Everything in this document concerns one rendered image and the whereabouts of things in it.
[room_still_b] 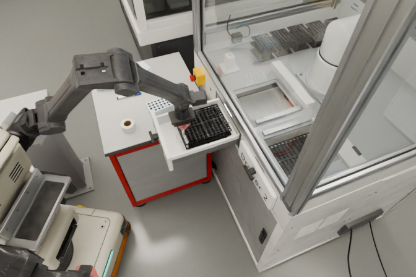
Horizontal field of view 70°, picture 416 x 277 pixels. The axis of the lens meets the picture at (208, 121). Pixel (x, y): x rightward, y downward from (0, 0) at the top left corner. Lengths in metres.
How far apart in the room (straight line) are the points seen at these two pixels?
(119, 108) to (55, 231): 0.69
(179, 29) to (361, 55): 1.52
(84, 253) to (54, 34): 2.65
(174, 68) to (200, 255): 1.18
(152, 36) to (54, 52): 1.80
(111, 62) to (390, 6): 0.57
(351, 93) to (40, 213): 0.97
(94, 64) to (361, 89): 0.57
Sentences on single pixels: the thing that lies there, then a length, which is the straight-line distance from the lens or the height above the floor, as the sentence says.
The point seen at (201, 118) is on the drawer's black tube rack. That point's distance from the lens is 1.40.
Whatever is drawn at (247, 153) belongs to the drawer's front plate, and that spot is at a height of 0.93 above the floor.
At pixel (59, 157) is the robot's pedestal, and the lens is 2.06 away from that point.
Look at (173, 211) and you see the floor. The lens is 2.15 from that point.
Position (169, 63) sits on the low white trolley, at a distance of 1.91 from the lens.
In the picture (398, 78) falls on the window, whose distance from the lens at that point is 0.74.
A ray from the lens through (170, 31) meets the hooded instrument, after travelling 2.00.
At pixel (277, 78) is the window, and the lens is 0.92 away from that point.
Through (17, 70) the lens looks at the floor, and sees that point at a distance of 3.55.
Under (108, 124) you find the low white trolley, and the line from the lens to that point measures 1.64.
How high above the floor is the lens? 1.97
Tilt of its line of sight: 51 degrees down
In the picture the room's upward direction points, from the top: straight up
